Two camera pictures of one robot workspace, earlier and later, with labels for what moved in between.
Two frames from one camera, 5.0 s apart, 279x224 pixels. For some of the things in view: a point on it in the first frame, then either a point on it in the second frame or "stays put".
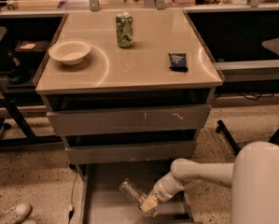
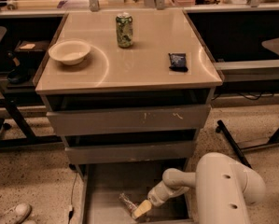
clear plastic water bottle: [132, 190] -> [130, 205]
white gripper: [161, 192] stays put
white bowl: [70, 52] stays put
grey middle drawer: [137, 154] stays put
